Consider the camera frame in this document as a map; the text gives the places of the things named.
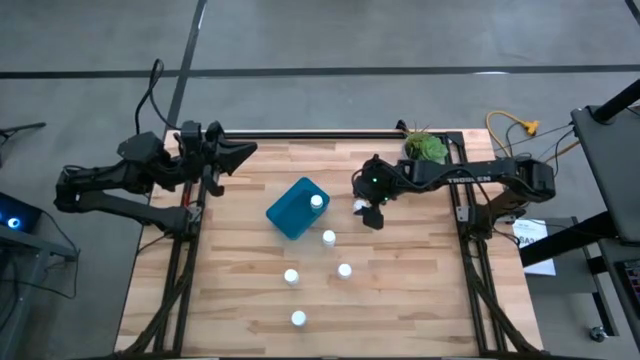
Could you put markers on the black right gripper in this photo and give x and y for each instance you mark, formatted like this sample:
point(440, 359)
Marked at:
point(375, 182)

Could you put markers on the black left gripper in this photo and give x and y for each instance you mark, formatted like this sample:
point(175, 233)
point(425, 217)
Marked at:
point(212, 160)

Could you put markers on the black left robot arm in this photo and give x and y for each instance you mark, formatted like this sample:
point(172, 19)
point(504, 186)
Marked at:
point(125, 215)

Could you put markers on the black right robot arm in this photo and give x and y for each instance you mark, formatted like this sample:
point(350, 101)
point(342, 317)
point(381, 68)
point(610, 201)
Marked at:
point(475, 172)

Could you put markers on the blue plastic basket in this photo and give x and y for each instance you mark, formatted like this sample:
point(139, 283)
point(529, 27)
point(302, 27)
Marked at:
point(292, 210)

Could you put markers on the green succulent plant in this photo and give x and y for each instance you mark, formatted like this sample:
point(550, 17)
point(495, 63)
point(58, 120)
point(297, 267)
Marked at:
point(427, 147)

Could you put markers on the white paper sheet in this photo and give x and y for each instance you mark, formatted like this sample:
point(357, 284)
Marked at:
point(535, 235)

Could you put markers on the black tripod leg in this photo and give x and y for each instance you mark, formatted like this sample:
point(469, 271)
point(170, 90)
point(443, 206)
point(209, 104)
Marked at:
point(20, 130)

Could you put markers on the grey metal stand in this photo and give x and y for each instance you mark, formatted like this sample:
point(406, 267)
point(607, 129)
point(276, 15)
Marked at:
point(30, 250)

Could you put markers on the black computer with blue light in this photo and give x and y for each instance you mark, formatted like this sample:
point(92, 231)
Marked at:
point(15, 215)

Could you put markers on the dark grey cart top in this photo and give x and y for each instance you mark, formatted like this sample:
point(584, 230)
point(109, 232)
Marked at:
point(610, 165)

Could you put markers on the black pole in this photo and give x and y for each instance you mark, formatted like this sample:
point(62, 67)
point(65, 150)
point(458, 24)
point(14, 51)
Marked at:
point(617, 102)

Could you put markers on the grey caster wheel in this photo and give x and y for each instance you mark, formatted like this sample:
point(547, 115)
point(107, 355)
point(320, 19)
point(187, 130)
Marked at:
point(597, 333)

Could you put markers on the black laptop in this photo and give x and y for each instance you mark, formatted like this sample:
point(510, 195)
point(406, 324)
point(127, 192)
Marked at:
point(631, 280)

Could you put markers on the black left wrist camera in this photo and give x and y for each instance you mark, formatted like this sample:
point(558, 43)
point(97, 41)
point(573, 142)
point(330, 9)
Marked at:
point(191, 134)

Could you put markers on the black aluminium table frame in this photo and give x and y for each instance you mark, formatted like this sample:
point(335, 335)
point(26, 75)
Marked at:
point(310, 135)

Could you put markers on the black cart base frame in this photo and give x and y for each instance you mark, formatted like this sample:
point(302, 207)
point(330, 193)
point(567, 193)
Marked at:
point(565, 245)

